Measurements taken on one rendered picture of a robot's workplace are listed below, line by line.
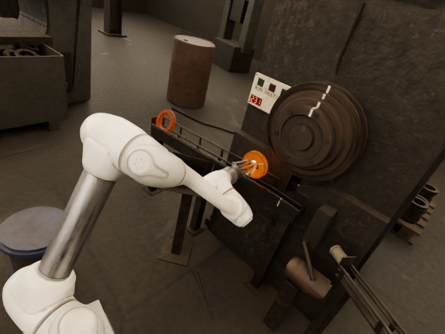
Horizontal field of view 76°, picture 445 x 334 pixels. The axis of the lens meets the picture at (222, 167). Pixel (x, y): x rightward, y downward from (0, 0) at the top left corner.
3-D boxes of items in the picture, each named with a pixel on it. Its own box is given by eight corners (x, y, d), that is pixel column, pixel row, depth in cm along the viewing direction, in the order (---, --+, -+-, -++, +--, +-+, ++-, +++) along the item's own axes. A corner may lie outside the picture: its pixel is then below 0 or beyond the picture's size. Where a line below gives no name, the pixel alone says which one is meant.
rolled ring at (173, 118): (175, 111, 208) (179, 112, 210) (159, 107, 218) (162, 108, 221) (169, 136, 210) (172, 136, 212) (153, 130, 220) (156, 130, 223)
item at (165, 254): (159, 234, 207) (172, 151, 169) (194, 244, 207) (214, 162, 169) (149, 256, 190) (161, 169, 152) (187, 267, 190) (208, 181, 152)
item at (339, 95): (262, 149, 162) (291, 66, 137) (338, 195, 139) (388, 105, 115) (256, 152, 158) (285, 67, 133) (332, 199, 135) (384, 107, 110)
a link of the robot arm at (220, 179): (212, 176, 143) (229, 196, 140) (189, 187, 133) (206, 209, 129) (221, 164, 136) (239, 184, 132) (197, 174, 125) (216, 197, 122)
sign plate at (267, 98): (249, 102, 170) (257, 71, 161) (285, 120, 158) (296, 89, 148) (247, 102, 169) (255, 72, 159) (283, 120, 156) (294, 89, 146)
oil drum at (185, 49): (187, 92, 472) (196, 35, 425) (212, 106, 443) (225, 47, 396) (157, 95, 431) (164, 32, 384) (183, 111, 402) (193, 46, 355)
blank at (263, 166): (250, 178, 164) (247, 180, 162) (242, 152, 162) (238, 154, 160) (271, 175, 153) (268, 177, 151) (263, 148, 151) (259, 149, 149)
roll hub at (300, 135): (271, 147, 145) (291, 95, 131) (319, 175, 132) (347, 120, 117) (265, 149, 142) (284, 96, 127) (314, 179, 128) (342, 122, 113)
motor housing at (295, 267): (268, 306, 179) (299, 249, 151) (298, 333, 169) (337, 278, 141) (256, 319, 170) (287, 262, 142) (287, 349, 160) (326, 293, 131)
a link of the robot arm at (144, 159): (195, 162, 87) (161, 140, 91) (167, 151, 70) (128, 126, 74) (172, 198, 87) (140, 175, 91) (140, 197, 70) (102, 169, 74)
